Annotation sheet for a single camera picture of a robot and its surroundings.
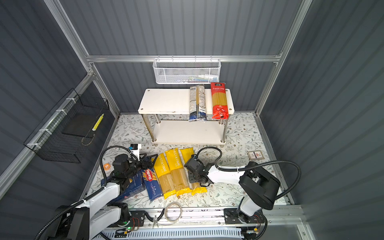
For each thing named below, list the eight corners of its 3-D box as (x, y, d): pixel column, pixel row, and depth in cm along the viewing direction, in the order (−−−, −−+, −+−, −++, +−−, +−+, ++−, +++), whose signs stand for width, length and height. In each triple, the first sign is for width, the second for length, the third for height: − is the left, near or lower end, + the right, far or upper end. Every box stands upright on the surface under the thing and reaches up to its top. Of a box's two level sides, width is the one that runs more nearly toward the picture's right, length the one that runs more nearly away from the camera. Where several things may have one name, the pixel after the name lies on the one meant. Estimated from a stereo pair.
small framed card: (249, 160, 96) (250, 158, 94) (247, 152, 100) (248, 150, 98) (263, 160, 96) (264, 158, 94) (260, 152, 100) (261, 150, 98)
